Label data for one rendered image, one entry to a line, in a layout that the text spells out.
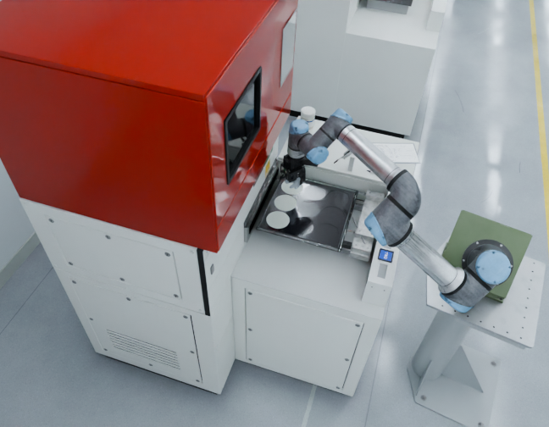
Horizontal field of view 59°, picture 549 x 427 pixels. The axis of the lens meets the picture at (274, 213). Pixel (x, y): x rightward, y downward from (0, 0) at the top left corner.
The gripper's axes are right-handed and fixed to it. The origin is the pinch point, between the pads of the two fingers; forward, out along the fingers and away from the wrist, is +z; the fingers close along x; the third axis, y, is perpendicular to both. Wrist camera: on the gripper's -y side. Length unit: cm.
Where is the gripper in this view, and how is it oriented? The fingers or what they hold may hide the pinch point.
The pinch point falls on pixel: (296, 185)
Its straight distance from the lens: 215.7
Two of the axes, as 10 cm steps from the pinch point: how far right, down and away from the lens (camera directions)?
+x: 5.4, 6.5, -5.4
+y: -8.4, 3.9, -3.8
